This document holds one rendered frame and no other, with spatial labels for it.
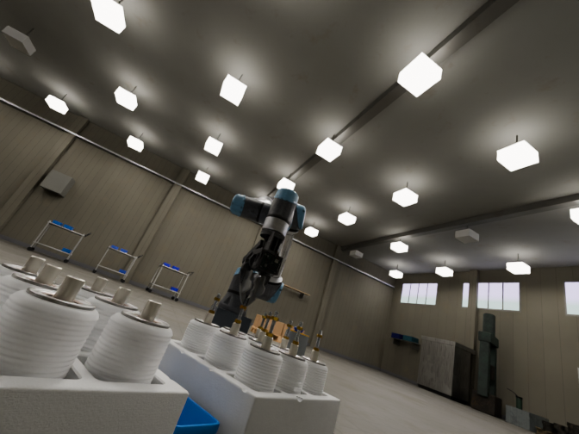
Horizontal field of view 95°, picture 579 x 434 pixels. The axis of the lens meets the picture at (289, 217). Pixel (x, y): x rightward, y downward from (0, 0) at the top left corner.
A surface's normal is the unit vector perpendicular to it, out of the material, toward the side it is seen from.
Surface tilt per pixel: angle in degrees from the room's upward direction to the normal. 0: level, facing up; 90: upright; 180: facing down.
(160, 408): 90
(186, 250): 90
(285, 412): 90
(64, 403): 90
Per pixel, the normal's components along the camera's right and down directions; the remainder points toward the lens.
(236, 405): -0.55, -0.49
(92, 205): 0.41, -0.23
